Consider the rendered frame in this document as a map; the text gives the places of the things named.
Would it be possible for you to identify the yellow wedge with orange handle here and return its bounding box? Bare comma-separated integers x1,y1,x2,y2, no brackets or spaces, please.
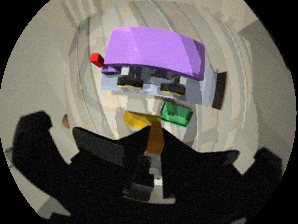
125,111,165,155

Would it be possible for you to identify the red-headed metal pin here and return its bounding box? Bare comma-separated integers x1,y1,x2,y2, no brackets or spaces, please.
90,52,108,69

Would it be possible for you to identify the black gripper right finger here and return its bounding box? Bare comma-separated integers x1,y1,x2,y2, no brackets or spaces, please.
160,128,241,200

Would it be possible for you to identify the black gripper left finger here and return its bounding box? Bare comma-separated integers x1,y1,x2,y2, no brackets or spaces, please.
72,125,150,193

